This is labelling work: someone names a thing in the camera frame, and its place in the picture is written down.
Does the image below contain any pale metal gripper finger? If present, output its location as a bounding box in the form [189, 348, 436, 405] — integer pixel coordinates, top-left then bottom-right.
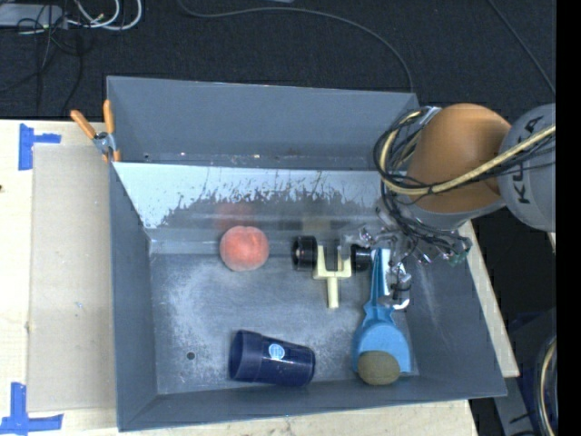
[339, 227, 371, 250]
[379, 247, 397, 298]

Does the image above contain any black and cream roller tool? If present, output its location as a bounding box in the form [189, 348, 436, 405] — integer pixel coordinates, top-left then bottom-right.
[290, 234, 374, 311]

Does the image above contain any light blue plastic scoop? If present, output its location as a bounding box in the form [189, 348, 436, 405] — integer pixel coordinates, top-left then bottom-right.
[351, 247, 414, 376]

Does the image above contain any brown-green kiwi fruit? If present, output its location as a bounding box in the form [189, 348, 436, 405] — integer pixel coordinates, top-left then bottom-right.
[357, 351, 402, 387]

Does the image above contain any orange-pink peach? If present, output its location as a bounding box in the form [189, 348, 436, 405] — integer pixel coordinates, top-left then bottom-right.
[219, 224, 271, 273]

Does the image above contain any grey metal bin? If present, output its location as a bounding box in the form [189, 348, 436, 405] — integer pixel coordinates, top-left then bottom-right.
[104, 75, 509, 432]

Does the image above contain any dark blue cup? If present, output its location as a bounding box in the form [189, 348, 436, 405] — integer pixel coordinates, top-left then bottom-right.
[227, 329, 317, 388]

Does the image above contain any black cylinder on white bracket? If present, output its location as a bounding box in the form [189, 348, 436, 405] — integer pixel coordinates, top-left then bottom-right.
[389, 264, 413, 311]

